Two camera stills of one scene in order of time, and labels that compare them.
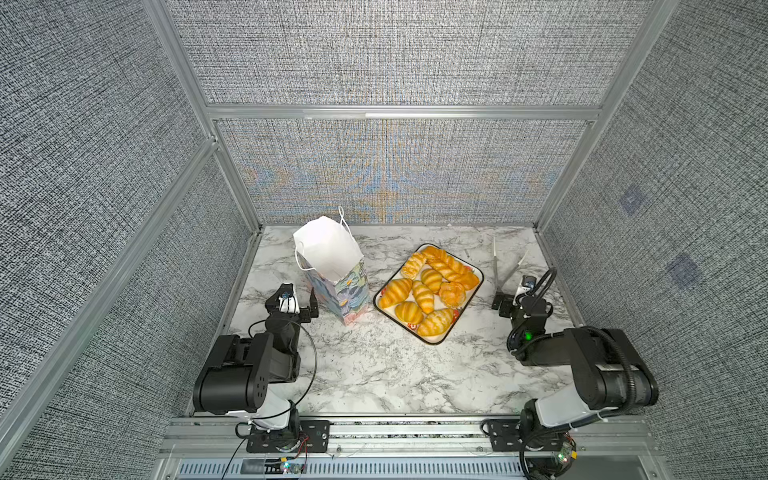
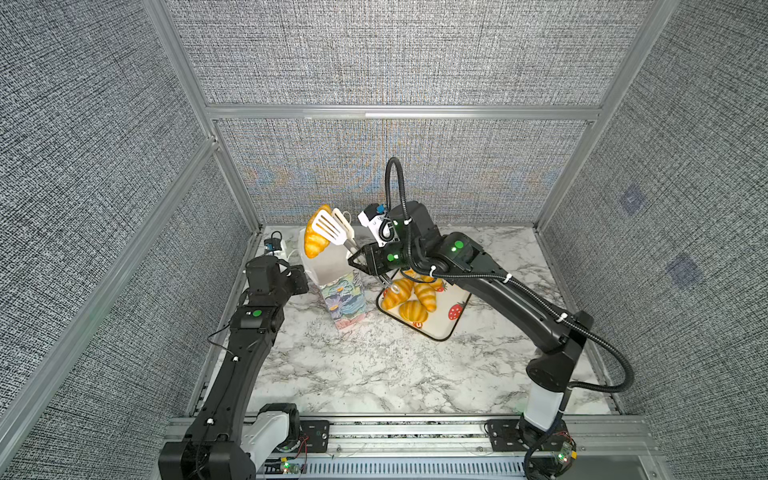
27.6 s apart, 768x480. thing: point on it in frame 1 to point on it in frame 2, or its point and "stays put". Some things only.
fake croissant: [423, 296] stays put
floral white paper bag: [332, 264] stays put
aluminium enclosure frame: [53, 374] stays put
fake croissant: [432, 279] stays put
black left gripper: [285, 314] to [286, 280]
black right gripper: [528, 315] to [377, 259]
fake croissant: [394, 291] stays put
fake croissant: [409, 311] stays put
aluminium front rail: [215, 448] stays put
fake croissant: [435, 322] to [314, 242]
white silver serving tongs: [498, 285] to [335, 227]
